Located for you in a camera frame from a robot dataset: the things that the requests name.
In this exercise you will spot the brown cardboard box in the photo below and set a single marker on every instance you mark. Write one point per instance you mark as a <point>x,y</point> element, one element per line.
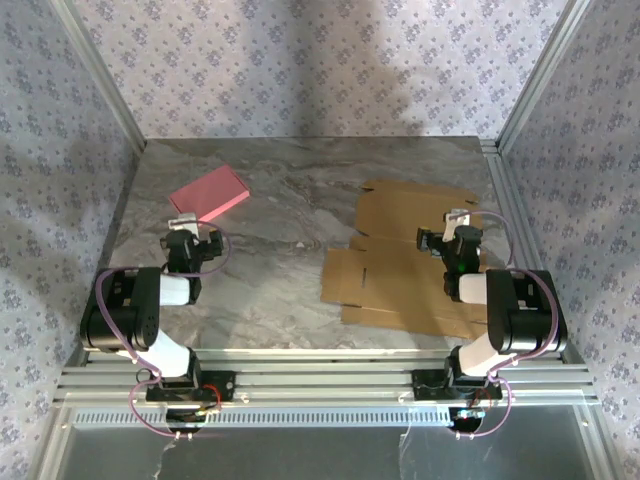
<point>390,280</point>

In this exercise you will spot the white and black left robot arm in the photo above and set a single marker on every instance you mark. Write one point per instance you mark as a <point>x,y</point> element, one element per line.
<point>145,310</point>

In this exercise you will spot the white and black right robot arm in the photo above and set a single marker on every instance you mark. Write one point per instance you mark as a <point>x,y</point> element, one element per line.
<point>520,310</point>

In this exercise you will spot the pink flat box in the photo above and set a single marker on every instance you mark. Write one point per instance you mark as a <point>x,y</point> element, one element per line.
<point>210,195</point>

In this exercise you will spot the small green circuit board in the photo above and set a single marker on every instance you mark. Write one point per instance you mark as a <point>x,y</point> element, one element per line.
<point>470,414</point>

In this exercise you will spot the grey metal sheet panel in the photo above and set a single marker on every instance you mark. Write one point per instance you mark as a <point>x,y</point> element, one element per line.
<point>320,455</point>

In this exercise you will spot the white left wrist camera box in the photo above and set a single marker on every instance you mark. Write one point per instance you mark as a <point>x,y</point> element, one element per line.
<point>182,221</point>

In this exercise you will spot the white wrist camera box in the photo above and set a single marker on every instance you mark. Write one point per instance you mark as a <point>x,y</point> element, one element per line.
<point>182,221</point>
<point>456,222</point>

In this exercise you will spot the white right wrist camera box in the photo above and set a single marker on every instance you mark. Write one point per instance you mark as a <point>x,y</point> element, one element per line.
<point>456,222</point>

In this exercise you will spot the aluminium side rail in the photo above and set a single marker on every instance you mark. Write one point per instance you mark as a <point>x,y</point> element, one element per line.
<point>500,172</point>

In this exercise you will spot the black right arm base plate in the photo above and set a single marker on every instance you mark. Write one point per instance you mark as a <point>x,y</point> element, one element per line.
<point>425,387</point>

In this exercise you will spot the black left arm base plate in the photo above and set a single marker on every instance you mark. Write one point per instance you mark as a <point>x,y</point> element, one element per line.
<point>225,390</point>

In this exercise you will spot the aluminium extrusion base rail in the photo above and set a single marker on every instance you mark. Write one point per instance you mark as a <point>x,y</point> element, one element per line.
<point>320,382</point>

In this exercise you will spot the aluminium frame post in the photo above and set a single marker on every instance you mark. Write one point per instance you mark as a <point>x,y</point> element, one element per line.
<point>541,75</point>
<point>108,85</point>

